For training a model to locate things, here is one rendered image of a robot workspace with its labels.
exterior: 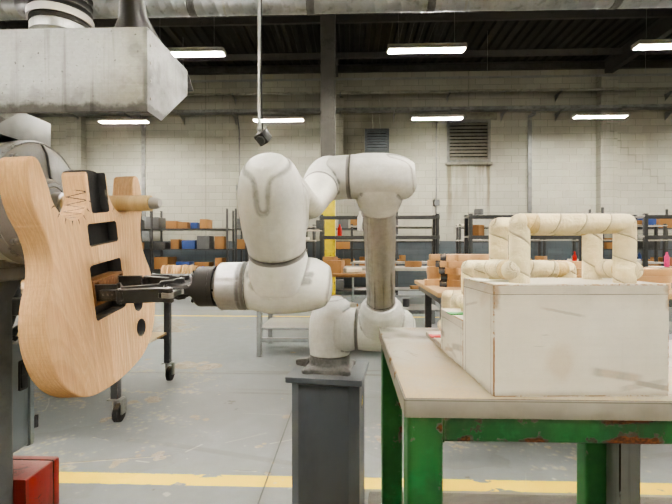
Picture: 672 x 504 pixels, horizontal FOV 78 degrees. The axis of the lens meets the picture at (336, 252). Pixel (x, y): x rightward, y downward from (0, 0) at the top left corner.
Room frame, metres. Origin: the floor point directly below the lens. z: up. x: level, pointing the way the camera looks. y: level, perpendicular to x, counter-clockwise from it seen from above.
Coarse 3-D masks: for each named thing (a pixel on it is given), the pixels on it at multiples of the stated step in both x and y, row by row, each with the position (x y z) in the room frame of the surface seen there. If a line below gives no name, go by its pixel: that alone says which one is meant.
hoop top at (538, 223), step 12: (516, 216) 0.65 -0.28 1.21; (528, 216) 0.65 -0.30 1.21; (540, 216) 0.65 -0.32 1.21; (552, 216) 0.65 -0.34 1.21; (564, 216) 0.65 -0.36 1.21; (576, 216) 0.65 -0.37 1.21; (588, 216) 0.65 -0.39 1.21; (600, 216) 0.65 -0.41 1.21; (612, 216) 0.65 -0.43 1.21; (624, 216) 0.65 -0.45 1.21; (540, 228) 0.64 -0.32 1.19; (552, 228) 0.64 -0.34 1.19; (564, 228) 0.64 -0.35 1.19; (576, 228) 0.64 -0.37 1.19; (588, 228) 0.65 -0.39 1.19; (600, 228) 0.65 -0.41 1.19; (612, 228) 0.65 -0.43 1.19; (624, 228) 0.65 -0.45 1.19
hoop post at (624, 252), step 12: (636, 228) 0.65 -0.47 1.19; (624, 240) 0.65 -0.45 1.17; (636, 240) 0.65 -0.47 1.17; (612, 252) 0.67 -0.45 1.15; (624, 252) 0.65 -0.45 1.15; (636, 252) 0.65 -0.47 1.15; (612, 264) 0.67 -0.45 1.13; (624, 264) 0.65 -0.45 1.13; (636, 264) 0.65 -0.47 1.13; (612, 276) 0.67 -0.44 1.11; (624, 276) 0.65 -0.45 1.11
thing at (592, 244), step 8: (584, 240) 0.74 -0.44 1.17; (592, 240) 0.73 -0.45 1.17; (600, 240) 0.73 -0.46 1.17; (584, 248) 0.74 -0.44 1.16; (592, 248) 0.73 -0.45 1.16; (600, 248) 0.73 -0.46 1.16; (584, 256) 0.74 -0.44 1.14; (592, 256) 0.73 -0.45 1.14; (600, 256) 0.73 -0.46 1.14; (584, 264) 0.74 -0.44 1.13; (592, 264) 0.73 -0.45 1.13; (584, 272) 0.74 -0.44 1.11; (592, 272) 0.73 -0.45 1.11
